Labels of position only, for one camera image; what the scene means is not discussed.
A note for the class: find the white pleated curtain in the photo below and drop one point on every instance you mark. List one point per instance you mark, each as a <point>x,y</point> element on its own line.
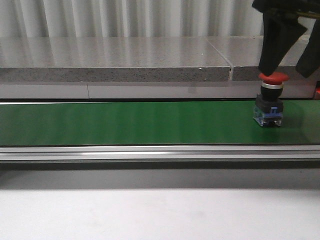
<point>129,18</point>

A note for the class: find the grey stone slab right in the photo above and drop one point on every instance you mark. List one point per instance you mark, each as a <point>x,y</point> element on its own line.
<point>243,53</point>

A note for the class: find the grey stone slab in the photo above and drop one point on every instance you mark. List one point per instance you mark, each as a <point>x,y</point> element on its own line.
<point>110,59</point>
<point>243,53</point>

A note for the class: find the red mushroom push button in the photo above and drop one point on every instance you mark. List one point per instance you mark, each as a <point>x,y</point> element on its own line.
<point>268,109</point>

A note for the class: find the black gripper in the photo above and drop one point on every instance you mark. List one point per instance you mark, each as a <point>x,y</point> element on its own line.
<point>281,30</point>

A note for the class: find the aluminium conveyor side rail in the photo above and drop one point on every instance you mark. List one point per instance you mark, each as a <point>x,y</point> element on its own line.
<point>158,153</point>

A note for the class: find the grey stone slab left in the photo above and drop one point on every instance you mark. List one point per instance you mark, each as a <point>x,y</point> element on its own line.
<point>110,59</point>

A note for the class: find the green conveyor belt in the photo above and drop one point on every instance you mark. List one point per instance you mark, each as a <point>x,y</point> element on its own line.
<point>154,123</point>

